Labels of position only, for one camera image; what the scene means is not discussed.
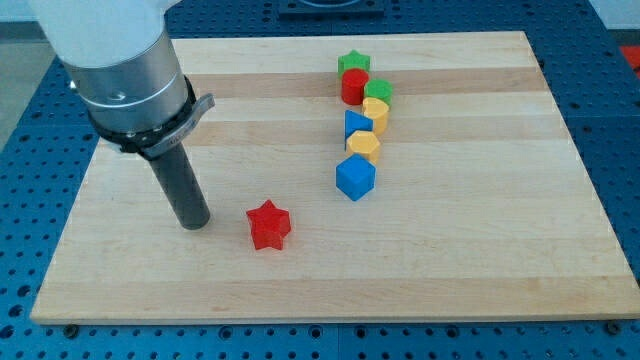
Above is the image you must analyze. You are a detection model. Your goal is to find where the black flange clamp ring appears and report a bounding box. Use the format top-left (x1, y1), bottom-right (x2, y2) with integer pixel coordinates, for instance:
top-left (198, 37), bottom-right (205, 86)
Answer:
top-left (88, 76), bottom-right (215, 160)

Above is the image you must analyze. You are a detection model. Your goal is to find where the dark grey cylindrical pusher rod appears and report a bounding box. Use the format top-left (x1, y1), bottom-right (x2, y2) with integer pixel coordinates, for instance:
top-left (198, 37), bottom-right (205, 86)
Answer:
top-left (150, 144), bottom-right (210, 230)

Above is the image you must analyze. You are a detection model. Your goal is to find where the red star block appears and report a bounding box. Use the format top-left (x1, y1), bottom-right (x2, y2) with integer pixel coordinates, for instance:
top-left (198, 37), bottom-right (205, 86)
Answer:
top-left (246, 199), bottom-right (291, 250)

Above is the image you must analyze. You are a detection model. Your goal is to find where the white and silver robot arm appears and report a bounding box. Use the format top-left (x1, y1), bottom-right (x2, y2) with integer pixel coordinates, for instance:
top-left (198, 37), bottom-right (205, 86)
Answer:
top-left (28, 0), bottom-right (214, 230)

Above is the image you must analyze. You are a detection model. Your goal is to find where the blue cube block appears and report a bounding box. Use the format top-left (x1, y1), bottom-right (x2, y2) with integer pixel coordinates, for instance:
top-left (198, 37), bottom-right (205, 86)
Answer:
top-left (336, 154), bottom-right (377, 201)

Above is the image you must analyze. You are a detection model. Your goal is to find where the green star block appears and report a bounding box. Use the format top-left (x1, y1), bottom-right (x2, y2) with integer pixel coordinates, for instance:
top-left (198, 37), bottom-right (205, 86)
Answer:
top-left (338, 49), bottom-right (371, 77)

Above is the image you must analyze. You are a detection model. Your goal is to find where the blue triangle block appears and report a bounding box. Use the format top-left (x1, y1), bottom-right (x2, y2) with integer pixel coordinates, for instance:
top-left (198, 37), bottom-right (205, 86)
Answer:
top-left (344, 110), bottom-right (373, 146)

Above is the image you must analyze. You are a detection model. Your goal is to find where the yellow hexagon block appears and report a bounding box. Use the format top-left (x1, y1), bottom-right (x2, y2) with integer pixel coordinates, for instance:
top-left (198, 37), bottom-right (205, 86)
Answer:
top-left (346, 130), bottom-right (381, 164)

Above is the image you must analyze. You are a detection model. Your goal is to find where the red cylinder block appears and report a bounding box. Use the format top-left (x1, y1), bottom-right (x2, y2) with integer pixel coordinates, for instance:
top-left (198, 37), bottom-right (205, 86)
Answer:
top-left (341, 68), bottom-right (369, 105)

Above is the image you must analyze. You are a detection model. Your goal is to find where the yellow heart block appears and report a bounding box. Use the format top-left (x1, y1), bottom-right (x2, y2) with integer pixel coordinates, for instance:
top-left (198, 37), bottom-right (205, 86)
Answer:
top-left (362, 97), bottom-right (389, 135)

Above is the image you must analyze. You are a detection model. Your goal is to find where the light wooden board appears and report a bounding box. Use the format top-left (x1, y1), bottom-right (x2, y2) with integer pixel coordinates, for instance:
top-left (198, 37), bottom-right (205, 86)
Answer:
top-left (31, 31), bottom-right (639, 325)

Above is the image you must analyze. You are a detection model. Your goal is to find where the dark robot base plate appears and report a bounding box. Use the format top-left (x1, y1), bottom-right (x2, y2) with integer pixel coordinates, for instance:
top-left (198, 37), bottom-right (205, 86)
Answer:
top-left (277, 0), bottom-right (387, 19)

